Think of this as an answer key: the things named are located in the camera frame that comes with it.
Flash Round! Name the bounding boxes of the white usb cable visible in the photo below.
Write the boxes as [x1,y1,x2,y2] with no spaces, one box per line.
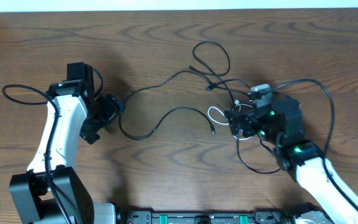
[207,98,254,141]

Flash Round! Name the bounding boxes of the black barrel plug cable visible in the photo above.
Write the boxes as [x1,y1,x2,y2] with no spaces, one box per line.
[118,65,217,141]

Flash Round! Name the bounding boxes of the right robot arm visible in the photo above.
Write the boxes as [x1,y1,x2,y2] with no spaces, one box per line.
[224,98,358,223]

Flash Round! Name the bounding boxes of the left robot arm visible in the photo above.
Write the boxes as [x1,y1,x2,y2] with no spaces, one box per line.
[9,62,125,224]

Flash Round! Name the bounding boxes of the left camera black cable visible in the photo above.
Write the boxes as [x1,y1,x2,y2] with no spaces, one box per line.
[1,68,105,224]

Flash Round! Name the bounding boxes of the camera black cable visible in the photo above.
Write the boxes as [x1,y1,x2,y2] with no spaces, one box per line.
[270,78,358,224]
[1,68,105,224]

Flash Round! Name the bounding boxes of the right camera black cable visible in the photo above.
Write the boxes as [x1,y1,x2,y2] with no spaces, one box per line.
[270,78,358,224]

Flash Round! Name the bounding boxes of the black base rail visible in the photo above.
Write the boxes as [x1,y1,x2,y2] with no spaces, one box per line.
[116,209,327,224]

